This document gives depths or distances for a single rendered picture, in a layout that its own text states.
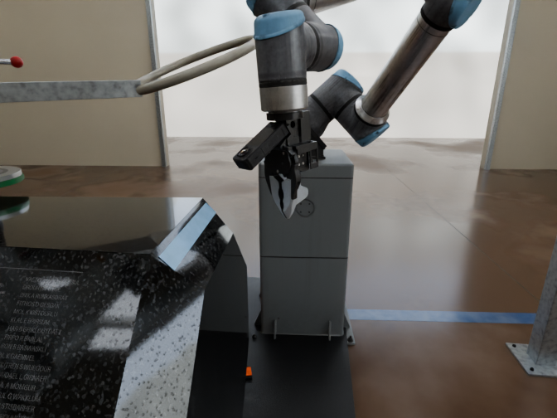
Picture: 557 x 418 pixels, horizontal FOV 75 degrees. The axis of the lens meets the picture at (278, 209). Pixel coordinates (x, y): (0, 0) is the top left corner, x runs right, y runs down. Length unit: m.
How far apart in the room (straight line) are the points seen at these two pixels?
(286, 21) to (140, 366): 0.61
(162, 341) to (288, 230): 1.02
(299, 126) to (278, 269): 1.05
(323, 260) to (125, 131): 4.81
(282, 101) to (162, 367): 0.49
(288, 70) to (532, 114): 5.91
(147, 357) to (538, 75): 6.19
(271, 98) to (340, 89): 0.97
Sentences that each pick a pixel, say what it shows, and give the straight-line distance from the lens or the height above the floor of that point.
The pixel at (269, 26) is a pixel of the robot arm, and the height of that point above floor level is 1.24.
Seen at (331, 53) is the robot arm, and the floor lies 1.21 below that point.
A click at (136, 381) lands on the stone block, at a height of 0.71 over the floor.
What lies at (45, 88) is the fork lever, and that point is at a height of 1.14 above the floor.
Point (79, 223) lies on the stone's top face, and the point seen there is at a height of 0.87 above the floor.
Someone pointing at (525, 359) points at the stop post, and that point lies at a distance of 2.05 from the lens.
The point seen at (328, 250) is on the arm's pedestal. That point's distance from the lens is 1.64.
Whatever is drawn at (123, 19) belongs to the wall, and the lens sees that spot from 6.04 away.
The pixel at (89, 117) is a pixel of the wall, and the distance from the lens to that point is 6.29.
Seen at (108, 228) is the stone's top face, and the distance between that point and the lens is 0.84.
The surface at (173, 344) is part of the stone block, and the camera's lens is 0.69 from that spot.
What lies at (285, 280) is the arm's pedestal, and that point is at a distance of 1.70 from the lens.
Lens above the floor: 1.14
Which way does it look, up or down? 18 degrees down
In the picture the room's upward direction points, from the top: straight up
